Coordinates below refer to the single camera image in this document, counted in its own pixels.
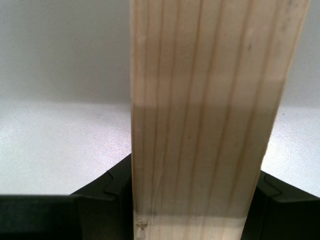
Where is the light wooden block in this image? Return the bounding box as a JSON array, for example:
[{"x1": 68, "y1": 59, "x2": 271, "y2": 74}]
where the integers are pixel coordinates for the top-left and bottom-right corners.
[{"x1": 129, "y1": 0, "x2": 312, "y2": 240}]

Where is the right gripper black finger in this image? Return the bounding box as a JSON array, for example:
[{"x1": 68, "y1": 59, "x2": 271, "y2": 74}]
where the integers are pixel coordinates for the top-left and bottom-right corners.
[
  {"x1": 241, "y1": 169, "x2": 320, "y2": 240},
  {"x1": 0, "y1": 153, "x2": 135, "y2": 240}
]

